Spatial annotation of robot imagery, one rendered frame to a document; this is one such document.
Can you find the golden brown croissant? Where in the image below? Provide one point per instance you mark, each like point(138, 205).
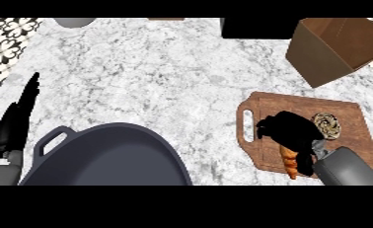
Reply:
point(290, 163)

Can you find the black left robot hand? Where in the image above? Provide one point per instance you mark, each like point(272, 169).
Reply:
point(20, 116)

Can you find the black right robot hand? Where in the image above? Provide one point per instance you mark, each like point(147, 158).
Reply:
point(291, 130)

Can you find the brown wooden object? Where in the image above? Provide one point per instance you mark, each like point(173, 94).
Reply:
point(166, 18)

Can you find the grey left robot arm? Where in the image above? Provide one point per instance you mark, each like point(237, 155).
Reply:
point(10, 169)

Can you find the dark grey oval pan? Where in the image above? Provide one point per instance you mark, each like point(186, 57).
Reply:
point(111, 156)

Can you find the brown wooden cutting board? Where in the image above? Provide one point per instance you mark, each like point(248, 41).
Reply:
point(301, 130)

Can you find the black box appliance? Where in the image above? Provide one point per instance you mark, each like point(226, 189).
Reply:
point(257, 28)

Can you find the grey round container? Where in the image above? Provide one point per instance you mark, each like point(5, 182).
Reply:
point(74, 22)

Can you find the brown cardboard box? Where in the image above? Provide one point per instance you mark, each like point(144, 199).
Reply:
point(331, 51)

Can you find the swirled round pastry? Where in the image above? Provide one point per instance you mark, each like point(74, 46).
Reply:
point(328, 126)

